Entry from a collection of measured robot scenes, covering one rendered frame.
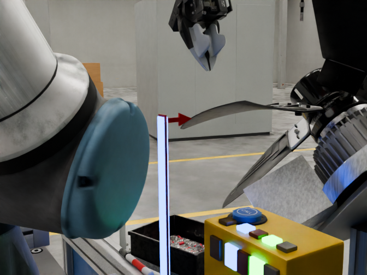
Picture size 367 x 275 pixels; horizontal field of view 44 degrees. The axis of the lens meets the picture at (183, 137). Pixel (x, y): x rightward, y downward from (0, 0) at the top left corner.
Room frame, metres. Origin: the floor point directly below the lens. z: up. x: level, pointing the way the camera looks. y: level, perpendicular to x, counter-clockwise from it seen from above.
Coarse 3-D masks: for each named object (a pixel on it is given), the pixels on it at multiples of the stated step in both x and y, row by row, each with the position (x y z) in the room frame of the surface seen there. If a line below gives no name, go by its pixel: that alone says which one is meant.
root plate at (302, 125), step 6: (300, 120) 1.12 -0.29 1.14; (294, 126) 1.13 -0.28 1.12; (300, 126) 1.10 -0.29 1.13; (306, 126) 1.07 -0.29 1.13; (288, 132) 1.13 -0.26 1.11; (300, 132) 1.08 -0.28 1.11; (306, 132) 1.05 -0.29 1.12; (288, 138) 1.11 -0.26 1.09; (294, 138) 1.08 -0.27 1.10; (300, 138) 1.06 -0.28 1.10; (294, 144) 1.06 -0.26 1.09
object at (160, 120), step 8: (160, 120) 0.82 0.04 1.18; (160, 128) 0.82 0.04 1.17; (160, 136) 0.82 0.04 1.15; (160, 144) 0.82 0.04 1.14; (160, 152) 0.82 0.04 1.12; (160, 160) 0.82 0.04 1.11; (160, 168) 0.82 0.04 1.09; (160, 176) 0.82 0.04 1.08; (160, 184) 0.82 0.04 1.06; (160, 192) 0.82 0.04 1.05; (160, 200) 0.82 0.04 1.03; (160, 208) 0.82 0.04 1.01; (160, 216) 0.82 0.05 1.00; (160, 224) 0.82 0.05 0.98; (160, 232) 0.82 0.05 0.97; (160, 240) 0.82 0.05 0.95; (160, 248) 0.82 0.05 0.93; (160, 256) 0.82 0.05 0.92; (160, 264) 0.82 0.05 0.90
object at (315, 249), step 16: (256, 208) 0.64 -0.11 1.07; (208, 224) 0.59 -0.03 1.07; (240, 224) 0.58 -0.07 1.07; (256, 224) 0.58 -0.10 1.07; (272, 224) 0.58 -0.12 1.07; (288, 224) 0.58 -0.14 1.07; (208, 240) 0.59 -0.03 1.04; (224, 240) 0.56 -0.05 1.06; (240, 240) 0.54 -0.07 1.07; (256, 240) 0.53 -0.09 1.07; (288, 240) 0.52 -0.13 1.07; (304, 240) 0.52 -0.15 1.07; (320, 240) 0.52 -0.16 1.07; (336, 240) 0.52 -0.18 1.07; (208, 256) 0.59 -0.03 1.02; (224, 256) 0.56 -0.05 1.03; (256, 256) 0.51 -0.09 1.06; (272, 256) 0.49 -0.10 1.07; (288, 256) 0.48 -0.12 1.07; (304, 256) 0.49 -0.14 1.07; (320, 256) 0.50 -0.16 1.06; (336, 256) 0.51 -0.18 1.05; (208, 272) 0.59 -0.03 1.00; (224, 272) 0.56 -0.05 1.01; (288, 272) 0.47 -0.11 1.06; (304, 272) 0.49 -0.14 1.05; (320, 272) 0.50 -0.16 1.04; (336, 272) 0.52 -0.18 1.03
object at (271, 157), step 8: (280, 136) 1.16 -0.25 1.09; (272, 144) 1.19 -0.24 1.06; (280, 144) 1.12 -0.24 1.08; (288, 144) 1.08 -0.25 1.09; (272, 152) 1.12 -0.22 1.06; (280, 152) 1.08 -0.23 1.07; (288, 152) 1.05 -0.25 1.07; (264, 160) 1.12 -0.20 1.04; (272, 160) 1.09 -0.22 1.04; (280, 160) 1.06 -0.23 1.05; (256, 168) 1.13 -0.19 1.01; (264, 168) 1.09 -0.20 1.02; (272, 168) 1.06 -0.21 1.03; (248, 176) 1.14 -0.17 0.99; (256, 176) 1.09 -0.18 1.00; (240, 184) 1.14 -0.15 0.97; (248, 184) 1.09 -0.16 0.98; (240, 192) 1.09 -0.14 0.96; (232, 200) 1.08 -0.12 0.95
